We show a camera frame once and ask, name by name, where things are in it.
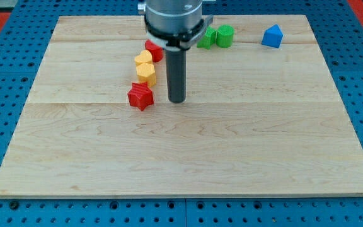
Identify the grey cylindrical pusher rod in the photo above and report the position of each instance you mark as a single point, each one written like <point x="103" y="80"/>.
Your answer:
<point x="176" y="75"/>

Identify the yellow heart block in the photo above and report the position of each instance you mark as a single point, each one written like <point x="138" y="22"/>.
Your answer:
<point x="144" y="57"/>

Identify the green cylinder block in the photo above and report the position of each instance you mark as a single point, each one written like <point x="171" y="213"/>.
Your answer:
<point x="225" y="34"/>

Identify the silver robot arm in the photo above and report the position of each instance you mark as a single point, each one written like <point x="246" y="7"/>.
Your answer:
<point x="175" y="26"/>

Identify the green angular block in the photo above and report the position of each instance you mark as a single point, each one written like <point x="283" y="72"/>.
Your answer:
<point x="208" y="39"/>

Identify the yellow hexagon block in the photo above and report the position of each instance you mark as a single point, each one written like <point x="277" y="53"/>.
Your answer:
<point x="146" y="73"/>

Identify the light wooden board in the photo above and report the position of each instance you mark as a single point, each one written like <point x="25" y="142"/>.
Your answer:
<point x="257" y="122"/>

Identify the red round block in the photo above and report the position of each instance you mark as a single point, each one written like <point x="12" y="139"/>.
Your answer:
<point x="155" y="50"/>

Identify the blue triangular block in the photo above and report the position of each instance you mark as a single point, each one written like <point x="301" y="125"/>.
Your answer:
<point x="273" y="36"/>

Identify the red star block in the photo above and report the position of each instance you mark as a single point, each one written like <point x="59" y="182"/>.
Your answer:
<point x="140" y="96"/>

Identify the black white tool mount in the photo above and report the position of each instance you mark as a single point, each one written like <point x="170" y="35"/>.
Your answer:
<point x="178" y="41"/>

